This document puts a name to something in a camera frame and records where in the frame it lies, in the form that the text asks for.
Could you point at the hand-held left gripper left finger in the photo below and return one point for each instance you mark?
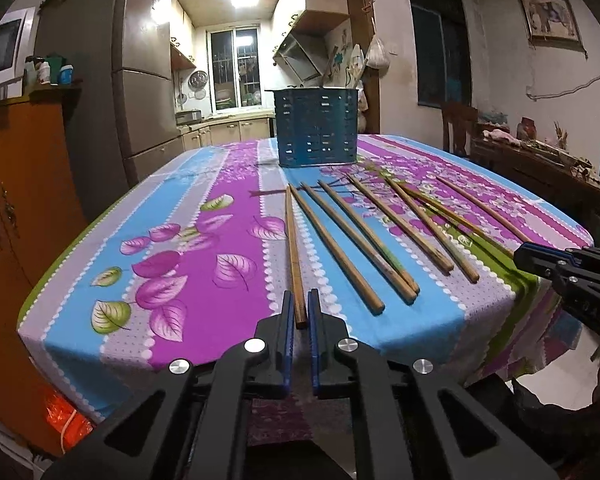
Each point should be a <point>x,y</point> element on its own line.
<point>288,332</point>

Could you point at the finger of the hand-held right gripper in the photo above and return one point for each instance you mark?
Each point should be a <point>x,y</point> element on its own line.
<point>540,255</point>
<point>590,274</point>

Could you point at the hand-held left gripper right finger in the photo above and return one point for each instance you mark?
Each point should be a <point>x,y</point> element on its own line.
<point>314,340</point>

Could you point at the long brown wooden chopstick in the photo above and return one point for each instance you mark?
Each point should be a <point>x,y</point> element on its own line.
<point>480,207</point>
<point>294,260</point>

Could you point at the set of wooden chopsticks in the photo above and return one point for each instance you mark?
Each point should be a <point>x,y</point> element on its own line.
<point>341,255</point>

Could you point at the blue perforated chopstick holder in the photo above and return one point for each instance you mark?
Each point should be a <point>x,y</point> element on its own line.
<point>315,130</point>

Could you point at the dark wooden side table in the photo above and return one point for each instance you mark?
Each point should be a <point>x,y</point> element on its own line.
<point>530,170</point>

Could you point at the floral striped tablecloth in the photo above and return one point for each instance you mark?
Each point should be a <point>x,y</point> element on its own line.
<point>205,240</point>

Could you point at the pink cloth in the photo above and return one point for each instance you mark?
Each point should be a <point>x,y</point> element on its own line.
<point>497,136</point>

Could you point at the red jar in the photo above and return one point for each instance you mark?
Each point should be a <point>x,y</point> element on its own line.
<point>527,129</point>

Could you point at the dark wooden chair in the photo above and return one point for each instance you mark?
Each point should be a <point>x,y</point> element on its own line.
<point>457,127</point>

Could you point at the cream kitchen base cabinets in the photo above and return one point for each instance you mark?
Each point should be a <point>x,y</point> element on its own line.
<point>225,132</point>

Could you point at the dark room window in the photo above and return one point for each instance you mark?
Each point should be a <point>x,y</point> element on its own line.
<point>440,45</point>

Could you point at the steel rice cooker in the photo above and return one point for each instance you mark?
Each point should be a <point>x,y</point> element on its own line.
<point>190,116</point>

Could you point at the red plastic bag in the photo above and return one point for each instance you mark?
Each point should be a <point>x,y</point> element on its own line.
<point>62,417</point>

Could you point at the hanging white plastic bag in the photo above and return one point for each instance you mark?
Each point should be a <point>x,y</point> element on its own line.
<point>377,54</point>

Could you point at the hanging round strainer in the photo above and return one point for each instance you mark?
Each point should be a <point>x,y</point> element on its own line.
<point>198,80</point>

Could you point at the kitchen window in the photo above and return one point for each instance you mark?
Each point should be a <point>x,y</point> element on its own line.
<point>235,67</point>

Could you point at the grey refrigerator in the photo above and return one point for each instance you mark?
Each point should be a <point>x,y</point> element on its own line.
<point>130,110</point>

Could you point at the steel range hood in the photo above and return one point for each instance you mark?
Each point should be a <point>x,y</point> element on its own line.
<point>302,57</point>

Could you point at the orange wooden cabinet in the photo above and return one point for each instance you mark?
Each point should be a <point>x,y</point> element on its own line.
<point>25,185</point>

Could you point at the green cup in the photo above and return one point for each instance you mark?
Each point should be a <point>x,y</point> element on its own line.
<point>54,67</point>

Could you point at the small white bottle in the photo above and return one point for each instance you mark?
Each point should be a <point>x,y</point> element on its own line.
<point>43,74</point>

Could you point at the white microwave oven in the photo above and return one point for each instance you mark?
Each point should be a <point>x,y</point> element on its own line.
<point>0,55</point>

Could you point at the framed wall picture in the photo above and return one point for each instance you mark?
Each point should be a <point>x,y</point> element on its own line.
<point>550,17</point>

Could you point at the cream wall cabinets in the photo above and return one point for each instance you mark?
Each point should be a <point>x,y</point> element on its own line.
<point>181,35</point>

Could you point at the cream wall cabinet over hood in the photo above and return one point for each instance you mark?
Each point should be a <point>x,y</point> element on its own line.
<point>305,7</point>

